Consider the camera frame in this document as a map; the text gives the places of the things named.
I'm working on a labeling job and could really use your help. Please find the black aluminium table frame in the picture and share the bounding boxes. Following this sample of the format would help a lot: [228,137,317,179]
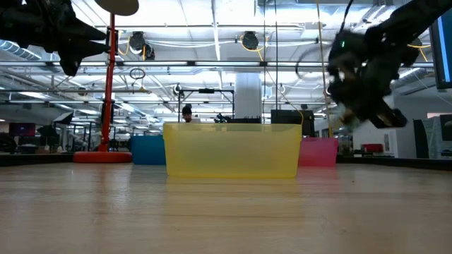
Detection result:
[0,152,452,171]

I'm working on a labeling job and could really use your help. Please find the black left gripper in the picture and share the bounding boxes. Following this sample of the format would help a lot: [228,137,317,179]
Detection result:
[0,0,109,77]

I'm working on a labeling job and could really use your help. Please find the black metal frame rig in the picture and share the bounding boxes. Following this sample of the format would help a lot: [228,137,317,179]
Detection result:
[177,87,236,124]

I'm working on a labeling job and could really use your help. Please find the yellow translucent plastic bin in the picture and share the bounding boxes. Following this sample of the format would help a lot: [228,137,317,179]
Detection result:
[162,122,303,179]

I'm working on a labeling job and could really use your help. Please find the black equipment box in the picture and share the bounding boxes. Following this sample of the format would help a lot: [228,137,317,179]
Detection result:
[270,108,316,138]

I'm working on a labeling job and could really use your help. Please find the black studio softbox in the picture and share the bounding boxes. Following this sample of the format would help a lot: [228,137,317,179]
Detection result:
[52,111,75,125]

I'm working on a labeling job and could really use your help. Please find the red desk lamp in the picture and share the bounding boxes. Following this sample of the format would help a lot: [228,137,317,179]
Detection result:
[73,0,140,164]

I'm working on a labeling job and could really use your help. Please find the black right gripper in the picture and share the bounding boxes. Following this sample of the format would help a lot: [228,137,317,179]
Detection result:
[327,30,420,129]

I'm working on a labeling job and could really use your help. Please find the black ceiling cable reel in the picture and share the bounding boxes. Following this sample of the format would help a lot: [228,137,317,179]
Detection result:
[129,30,156,61]
[242,30,260,51]

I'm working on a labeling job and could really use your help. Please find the pink plastic bin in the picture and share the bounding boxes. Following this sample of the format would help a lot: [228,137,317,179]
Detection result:
[298,137,339,168]

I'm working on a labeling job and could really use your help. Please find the long ceiling light bar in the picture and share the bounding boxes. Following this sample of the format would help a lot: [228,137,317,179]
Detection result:
[81,60,434,68]

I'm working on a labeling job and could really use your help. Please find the silver ventilation duct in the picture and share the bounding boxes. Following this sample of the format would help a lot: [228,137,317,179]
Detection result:
[391,66,428,89]

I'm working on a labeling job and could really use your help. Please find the computer monitor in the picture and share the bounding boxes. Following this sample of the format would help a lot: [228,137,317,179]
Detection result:
[429,13,452,90]

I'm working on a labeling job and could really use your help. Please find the person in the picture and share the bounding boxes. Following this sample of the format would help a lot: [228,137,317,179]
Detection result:
[181,104,201,124]

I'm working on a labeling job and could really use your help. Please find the red case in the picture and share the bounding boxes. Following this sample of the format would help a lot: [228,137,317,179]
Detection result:
[360,143,384,154]

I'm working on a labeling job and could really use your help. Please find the yellow hanging cable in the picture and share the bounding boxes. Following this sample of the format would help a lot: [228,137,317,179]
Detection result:
[315,0,333,138]

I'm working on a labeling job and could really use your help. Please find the black low rack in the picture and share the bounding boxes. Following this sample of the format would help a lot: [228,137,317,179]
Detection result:
[227,116,262,124]

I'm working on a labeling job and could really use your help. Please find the white building column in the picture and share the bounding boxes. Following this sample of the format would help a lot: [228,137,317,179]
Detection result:
[234,72,263,119]

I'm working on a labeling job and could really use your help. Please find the blue plastic bin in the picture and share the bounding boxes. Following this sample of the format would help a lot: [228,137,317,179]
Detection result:
[129,135,167,166]

